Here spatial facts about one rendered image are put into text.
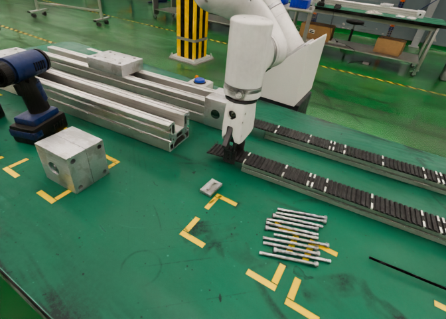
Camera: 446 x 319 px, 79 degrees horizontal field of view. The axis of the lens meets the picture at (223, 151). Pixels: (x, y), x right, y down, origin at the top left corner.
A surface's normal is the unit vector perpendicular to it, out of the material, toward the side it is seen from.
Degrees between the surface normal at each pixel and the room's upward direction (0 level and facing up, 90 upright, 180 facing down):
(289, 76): 90
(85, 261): 0
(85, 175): 90
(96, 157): 90
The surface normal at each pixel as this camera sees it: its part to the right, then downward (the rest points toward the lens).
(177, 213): 0.08, -0.82
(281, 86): -0.52, 0.45
